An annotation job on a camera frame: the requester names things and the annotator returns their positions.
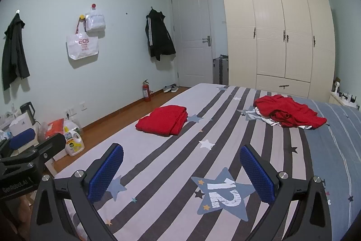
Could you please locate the black kettle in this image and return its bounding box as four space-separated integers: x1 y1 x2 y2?
20 102 36 123

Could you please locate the red knit sweater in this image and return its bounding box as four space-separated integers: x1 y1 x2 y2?
135 105 188 136
253 94 328 129

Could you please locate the black router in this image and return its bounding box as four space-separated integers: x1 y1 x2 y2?
338 92 359 104

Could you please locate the striped star-print bed sheet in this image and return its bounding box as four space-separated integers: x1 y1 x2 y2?
52 83 361 241

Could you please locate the white cardboard box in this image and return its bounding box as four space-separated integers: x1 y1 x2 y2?
8 111 39 151

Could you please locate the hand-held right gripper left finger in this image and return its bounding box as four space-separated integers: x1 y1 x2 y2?
30 143 125 241

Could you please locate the cream wardrobe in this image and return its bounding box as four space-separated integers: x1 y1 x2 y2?
220 0 336 99

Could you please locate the white nightstand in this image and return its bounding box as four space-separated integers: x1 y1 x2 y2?
329 91 360 112

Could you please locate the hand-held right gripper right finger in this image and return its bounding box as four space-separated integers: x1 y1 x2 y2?
240 144 333 241

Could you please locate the dark grey jacket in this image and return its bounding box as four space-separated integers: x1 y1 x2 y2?
1 11 30 91

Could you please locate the black jacket with white stripes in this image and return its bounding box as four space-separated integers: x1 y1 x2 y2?
145 8 176 61

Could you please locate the white detergent bottle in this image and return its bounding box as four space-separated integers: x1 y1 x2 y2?
64 129 85 157

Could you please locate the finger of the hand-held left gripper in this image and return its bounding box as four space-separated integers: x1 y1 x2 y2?
11 133 66 171
0 128 36 157

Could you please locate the grey upright suitcase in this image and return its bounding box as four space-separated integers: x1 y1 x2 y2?
213 55 229 85

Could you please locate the orange plastic bag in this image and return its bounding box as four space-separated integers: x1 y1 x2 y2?
45 119 66 140

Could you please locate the red fire extinguisher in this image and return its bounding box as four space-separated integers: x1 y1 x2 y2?
142 80 152 103

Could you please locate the clear plastic bag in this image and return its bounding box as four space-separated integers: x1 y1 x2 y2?
85 8 106 33

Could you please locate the white door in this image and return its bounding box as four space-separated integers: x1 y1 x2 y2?
170 0 214 87

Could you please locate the white tote bag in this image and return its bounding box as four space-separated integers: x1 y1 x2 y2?
66 18 99 60

